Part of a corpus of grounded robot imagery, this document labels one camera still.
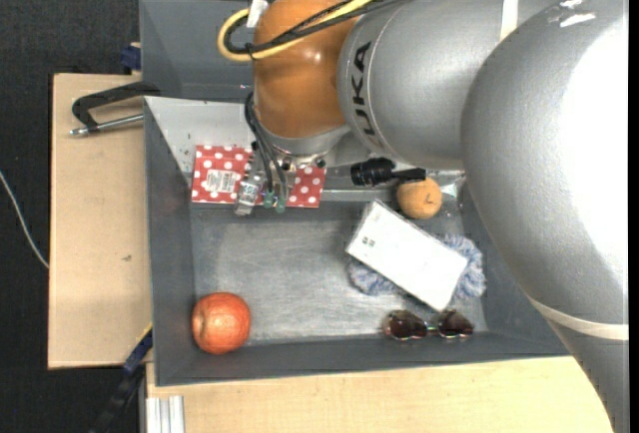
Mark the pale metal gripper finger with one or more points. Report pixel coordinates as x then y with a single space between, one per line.
248 192

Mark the red white-dotted packet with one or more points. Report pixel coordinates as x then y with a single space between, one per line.
219 179

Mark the grey metal bin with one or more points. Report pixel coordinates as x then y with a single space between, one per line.
299 266

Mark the tan ball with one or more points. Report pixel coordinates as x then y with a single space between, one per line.
418 200

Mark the orange-red apple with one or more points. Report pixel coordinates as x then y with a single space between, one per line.
221 322

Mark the white flat box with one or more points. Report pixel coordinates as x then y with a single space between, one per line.
407 256

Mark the pale brown cardboard board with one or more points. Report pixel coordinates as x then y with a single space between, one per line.
95 231

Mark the brown-lens sunglasses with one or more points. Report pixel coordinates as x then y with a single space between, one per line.
404 325

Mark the blue and white knitted cloth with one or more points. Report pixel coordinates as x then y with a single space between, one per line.
471 266

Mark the black cylinder on white bracket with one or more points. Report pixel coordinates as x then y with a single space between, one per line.
372 171

